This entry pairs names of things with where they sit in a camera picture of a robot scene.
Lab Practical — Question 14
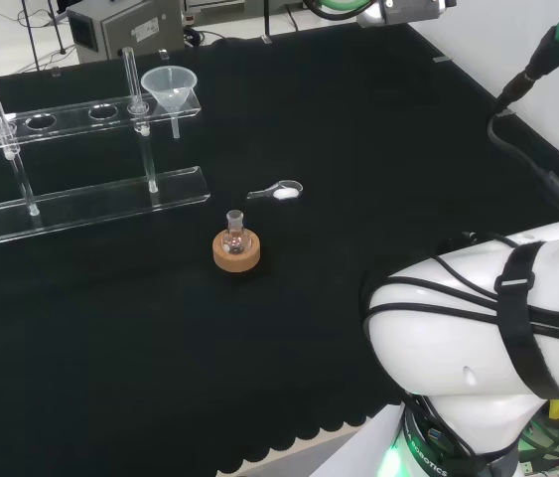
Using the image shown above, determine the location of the translucent plastic funnel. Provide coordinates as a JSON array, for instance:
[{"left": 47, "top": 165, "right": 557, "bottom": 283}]
[{"left": 140, "top": 67, "right": 199, "bottom": 140}]

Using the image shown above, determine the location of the clear weighing funnel with powder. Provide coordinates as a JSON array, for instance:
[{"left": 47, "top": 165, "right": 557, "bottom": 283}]
[{"left": 246, "top": 179, "right": 304, "bottom": 203}]

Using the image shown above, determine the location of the clear acrylic funnel stand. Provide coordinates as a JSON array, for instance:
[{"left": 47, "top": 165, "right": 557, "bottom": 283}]
[{"left": 0, "top": 47, "right": 210, "bottom": 247}]

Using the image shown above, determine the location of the small round-bottom glass flask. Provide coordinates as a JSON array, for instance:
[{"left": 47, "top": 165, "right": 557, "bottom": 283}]
[{"left": 222, "top": 210, "right": 253, "bottom": 255}]

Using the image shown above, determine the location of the black bench cloth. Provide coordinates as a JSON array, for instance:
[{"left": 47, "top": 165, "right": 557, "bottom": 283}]
[{"left": 0, "top": 22, "right": 559, "bottom": 476}]

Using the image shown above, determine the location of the grey metal control box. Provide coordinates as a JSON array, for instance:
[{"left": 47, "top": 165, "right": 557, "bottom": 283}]
[{"left": 66, "top": 0, "right": 185, "bottom": 65}]

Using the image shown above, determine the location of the black tripod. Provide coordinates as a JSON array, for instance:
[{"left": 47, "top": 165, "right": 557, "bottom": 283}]
[{"left": 18, "top": 0, "right": 70, "bottom": 72}]

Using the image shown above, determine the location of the cork ring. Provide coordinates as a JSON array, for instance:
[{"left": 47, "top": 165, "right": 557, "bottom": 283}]
[{"left": 212, "top": 230, "right": 264, "bottom": 273}]

